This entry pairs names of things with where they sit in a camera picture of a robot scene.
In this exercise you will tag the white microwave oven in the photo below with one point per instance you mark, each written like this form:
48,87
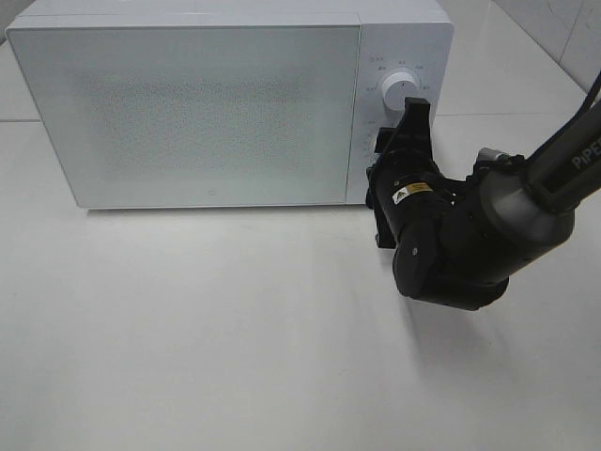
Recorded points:
414,35

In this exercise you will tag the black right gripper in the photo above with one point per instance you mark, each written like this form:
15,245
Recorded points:
405,185

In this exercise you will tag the upper white microwave knob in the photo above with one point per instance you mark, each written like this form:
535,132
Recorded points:
397,86

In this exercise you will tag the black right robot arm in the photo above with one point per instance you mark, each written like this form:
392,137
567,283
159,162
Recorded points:
457,242

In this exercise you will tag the white microwave door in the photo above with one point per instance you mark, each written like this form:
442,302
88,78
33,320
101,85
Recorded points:
183,117

